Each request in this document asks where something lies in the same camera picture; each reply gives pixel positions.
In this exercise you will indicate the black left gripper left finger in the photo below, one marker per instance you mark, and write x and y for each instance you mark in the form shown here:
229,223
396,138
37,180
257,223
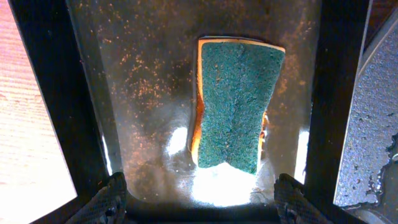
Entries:
108,206

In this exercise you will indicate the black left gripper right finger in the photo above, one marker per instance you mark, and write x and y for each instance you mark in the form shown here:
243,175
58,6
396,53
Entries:
292,206

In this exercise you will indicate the orange green scrub sponge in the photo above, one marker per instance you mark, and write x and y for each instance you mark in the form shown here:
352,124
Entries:
236,78

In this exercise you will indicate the round black tray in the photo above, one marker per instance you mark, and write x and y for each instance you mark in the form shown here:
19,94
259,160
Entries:
367,179

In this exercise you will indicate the black rectangular tray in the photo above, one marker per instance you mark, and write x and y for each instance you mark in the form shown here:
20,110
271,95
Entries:
119,79

